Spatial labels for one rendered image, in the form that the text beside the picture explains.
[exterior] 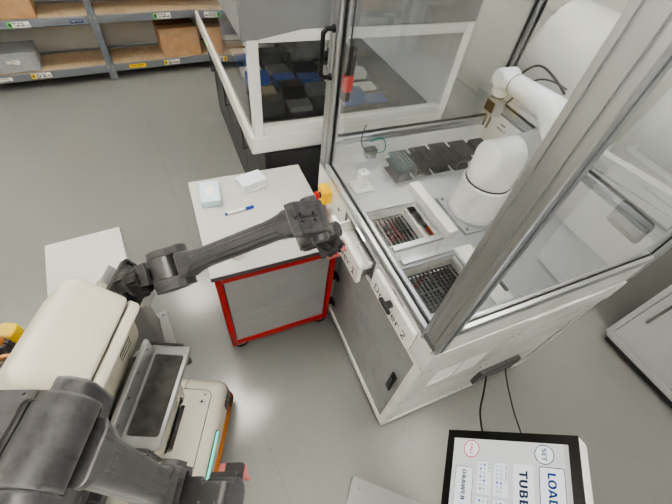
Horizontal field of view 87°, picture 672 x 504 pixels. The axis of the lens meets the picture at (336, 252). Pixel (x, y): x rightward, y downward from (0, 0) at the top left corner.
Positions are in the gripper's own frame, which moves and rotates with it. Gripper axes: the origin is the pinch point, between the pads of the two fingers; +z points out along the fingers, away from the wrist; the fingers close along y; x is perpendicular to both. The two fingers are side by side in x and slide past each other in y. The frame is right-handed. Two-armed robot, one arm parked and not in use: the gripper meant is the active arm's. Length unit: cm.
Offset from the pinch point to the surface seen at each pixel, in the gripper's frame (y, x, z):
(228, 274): -40.9, 13.5, -20.2
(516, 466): 16, -85, -12
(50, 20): -114, 355, -68
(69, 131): -159, 269, -30
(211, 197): -36, 56, -22
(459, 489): 1, -84, -12
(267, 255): -27.8, 17.9, -8.3
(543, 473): 21, -88, -14
